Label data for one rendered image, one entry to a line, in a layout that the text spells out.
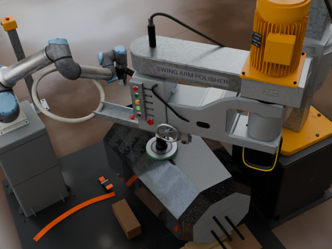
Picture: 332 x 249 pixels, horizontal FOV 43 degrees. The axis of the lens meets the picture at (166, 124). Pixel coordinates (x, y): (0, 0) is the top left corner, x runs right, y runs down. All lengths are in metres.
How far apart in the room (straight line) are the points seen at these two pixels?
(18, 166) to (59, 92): 1.71
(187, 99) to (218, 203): 0.73
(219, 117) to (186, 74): 0.33
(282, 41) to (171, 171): 1.32
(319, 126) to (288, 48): 1.43
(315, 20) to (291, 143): 0.91
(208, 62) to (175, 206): 1.05
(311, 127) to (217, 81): 1.24
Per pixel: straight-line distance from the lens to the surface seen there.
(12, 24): 4.21
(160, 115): 2.54
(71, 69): 2.71
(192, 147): 2.98
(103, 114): 2.85
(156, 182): 2.97
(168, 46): 2.37
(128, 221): 3.47
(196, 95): 2.50
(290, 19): 1.96
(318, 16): 2.67
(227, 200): 2.83
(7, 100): 3.07
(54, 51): 2.72
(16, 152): 3.34
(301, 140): 3.18
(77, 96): 4.85
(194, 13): 6.10
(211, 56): 2.29
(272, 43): 1.96
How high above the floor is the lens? 3.02
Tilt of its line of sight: 44 degrees down
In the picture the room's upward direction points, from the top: 4 degrees counter-clockwise
